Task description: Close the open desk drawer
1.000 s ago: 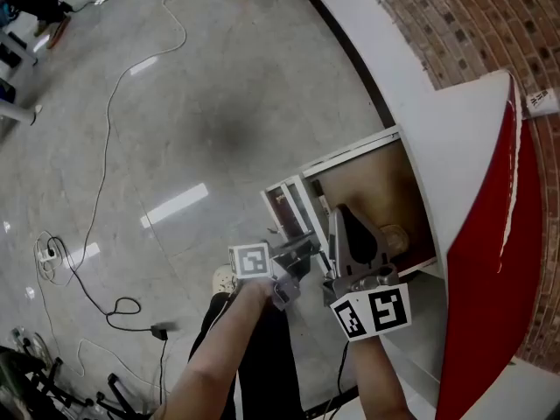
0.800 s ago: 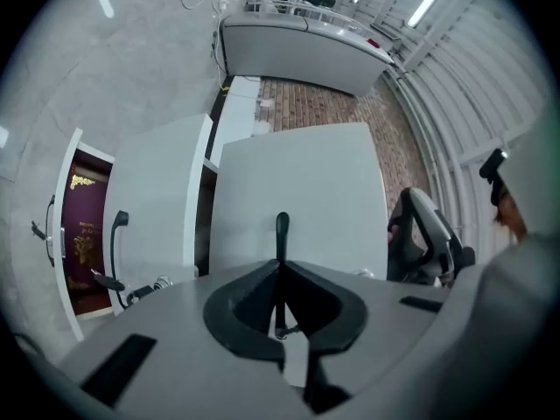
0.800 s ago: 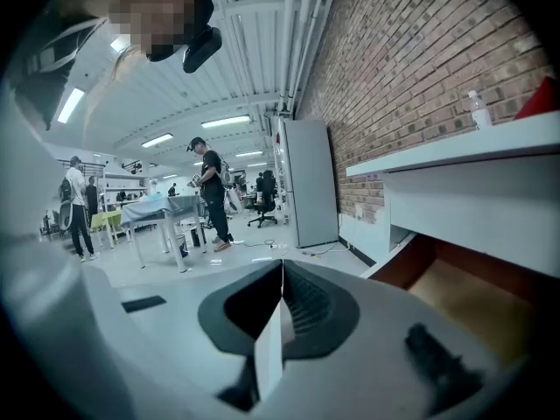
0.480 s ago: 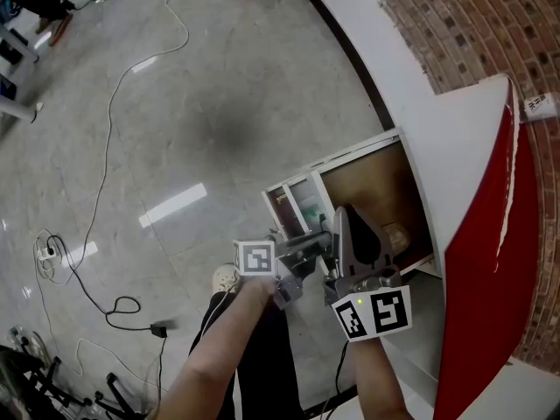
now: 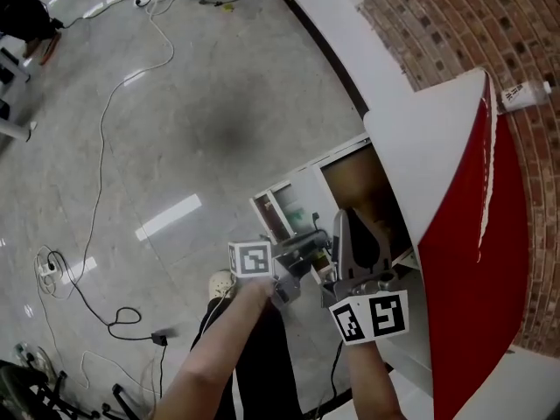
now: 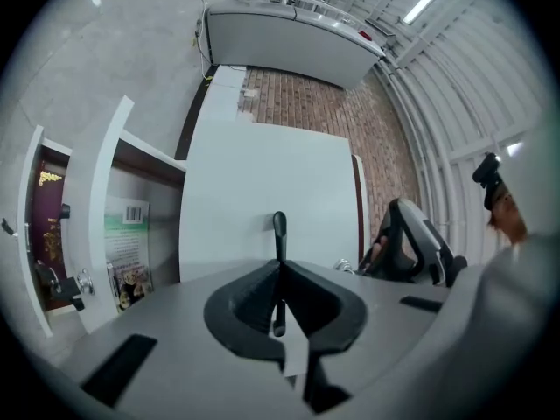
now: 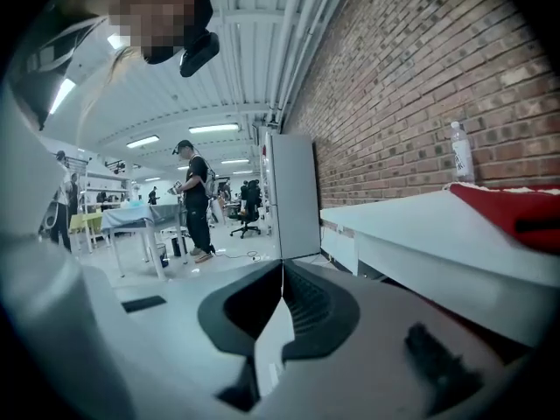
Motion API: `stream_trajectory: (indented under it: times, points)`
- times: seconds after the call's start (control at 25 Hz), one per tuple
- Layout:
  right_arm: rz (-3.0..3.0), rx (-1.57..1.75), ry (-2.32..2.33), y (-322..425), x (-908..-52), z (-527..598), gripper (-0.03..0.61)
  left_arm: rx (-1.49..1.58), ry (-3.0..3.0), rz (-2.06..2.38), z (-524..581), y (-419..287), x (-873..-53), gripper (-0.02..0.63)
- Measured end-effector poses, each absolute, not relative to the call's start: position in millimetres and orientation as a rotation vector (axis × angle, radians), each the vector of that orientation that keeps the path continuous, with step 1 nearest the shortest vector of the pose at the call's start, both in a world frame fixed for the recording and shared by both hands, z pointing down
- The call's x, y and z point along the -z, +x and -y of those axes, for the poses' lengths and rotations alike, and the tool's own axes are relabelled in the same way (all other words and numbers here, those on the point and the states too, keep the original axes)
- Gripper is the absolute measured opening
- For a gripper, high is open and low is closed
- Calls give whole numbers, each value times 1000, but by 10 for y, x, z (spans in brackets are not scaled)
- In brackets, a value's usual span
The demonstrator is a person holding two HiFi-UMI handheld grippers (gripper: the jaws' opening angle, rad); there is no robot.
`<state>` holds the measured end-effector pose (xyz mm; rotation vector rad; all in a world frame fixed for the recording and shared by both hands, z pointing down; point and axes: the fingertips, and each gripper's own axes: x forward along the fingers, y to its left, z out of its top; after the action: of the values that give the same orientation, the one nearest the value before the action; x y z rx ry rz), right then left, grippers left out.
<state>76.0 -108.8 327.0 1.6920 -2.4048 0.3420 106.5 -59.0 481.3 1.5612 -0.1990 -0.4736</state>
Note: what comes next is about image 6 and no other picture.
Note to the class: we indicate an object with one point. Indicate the black head camera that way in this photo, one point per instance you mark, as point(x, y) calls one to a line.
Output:
point(485, 173)

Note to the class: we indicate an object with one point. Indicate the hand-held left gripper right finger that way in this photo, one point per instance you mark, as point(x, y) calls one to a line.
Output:
point(385, 322)

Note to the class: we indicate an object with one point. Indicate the dark red book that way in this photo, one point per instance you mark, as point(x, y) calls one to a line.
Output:
point(48, 199)

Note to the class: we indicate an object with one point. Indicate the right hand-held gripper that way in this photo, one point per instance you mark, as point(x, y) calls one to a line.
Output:
point(457, 271)

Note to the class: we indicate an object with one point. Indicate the person's head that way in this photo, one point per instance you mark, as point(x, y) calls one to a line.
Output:
point(509, 217)

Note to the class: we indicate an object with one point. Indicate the tall grey cabinet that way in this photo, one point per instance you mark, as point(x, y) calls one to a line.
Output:
point(284, 46)

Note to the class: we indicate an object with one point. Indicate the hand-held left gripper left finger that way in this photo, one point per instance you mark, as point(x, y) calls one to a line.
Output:
point(175, 322)

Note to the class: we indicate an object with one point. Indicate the green and white book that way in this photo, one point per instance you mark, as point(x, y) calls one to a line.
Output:
point(127, 243)

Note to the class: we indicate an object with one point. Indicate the white desk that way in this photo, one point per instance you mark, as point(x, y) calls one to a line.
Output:
point(355, 191)

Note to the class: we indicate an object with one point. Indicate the ceiling light strip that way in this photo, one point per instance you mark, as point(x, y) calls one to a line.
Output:
point(426, 0)

